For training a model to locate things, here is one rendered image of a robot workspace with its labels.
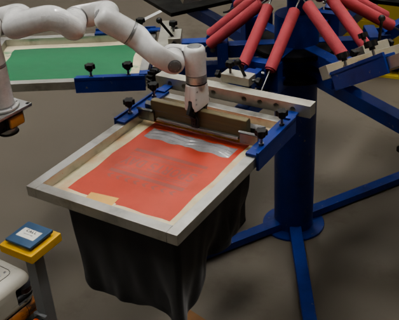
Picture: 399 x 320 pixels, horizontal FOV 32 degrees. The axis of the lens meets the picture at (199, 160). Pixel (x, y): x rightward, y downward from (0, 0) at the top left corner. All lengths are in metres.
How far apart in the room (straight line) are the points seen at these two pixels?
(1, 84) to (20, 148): 2.24
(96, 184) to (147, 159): 0.22
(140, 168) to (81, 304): 1.11
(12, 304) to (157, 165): 1.06
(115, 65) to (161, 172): 0.99
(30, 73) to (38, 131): 1.63
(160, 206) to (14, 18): 0.77
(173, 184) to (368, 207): 1.78
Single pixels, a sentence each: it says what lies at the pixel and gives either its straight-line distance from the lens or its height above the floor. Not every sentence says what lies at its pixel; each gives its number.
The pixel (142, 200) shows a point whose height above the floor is 0.96.
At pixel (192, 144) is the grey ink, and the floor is 0.96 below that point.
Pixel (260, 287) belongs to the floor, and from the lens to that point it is 3.29.
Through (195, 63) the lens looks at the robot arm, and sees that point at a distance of 2.39.
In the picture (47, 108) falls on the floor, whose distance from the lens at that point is 5.14.
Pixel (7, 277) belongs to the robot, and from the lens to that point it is 3.11.
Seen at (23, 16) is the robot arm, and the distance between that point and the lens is 2.35.
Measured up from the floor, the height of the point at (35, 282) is 0.80.
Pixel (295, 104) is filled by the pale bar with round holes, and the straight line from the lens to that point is 2.56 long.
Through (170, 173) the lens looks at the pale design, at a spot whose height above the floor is 0.96.
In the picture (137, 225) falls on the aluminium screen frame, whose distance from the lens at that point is 2.05.
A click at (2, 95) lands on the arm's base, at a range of 2.45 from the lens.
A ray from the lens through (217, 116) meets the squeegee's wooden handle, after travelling 2.45.
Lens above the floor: 2.17
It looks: 31 degrees down
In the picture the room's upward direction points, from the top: 4 degrees counter-clockwise
